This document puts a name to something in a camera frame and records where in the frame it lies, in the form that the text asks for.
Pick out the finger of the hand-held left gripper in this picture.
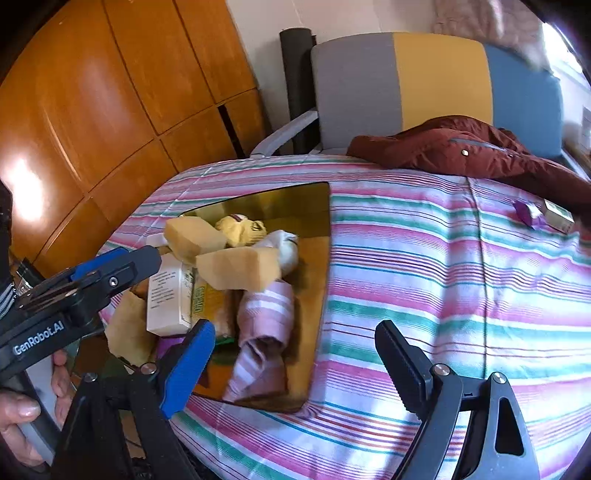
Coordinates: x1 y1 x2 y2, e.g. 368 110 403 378
69 248 130 282
16 246 163 319

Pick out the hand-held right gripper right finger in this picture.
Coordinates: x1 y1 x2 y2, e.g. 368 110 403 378
374 319 541 480

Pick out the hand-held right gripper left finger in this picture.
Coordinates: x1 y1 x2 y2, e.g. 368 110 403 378
50 318 217 480

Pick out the purple packet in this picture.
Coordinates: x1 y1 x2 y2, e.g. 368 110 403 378
154 335 185 365
512 199 548 230

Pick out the green scouring sponge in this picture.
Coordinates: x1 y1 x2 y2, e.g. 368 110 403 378
212 335 238 365

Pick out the white printed box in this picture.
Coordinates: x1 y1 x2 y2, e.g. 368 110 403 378
146 254 195 337

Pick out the yellow sponge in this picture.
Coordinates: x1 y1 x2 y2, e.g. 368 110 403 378
165 217 228 259
104 291 158 367
195 247 283 291

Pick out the pink striped sock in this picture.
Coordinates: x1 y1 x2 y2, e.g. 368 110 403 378
223 279 296 403

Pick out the gold tin box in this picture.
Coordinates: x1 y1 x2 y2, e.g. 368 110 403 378
99 181 332 413

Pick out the yellow knit sock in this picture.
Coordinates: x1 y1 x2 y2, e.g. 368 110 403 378
215 213 269 247

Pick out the white sock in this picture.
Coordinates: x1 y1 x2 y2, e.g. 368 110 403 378
259 230 300 278

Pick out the person's left hand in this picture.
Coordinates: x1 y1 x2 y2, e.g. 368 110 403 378
0 350 75 468

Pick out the wooden wardrobe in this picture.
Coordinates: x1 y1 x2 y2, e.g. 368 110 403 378
0 0 269 278

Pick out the green white box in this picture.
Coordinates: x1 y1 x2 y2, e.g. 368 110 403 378
538 198 575 234

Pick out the dark red jacket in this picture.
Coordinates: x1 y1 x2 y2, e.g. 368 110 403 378
346 115 591 208

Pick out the black rolled mat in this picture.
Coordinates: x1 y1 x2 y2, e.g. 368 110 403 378
279 28 318 155

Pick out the grey yellow blue chair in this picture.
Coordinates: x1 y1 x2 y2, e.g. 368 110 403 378
249 31 564 160

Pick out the pink patterned curtain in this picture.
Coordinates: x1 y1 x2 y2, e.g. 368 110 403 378
431 0 552 70

